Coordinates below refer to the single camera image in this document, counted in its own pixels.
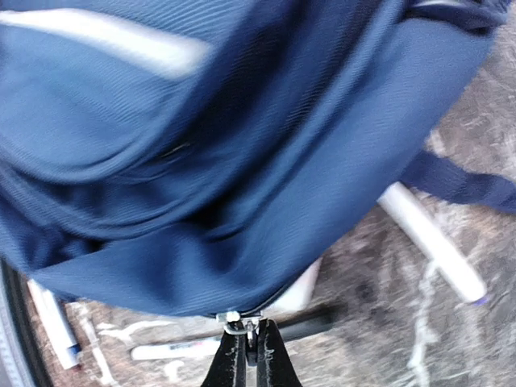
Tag black capped white marker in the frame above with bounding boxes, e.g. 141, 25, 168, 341
131, 308, 335, 362

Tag purple capped white marker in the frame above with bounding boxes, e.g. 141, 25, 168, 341
378, 182, 487, 304

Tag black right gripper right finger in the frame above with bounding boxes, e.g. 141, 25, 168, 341
256, 319, 302, 387

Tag navy blue student backpack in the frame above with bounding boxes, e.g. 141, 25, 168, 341
1, 1, 515, 316

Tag blue capped white marker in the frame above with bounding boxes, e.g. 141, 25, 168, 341
27, 280, 81, 370

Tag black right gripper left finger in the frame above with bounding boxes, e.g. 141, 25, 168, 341
201, 322, 247, 387

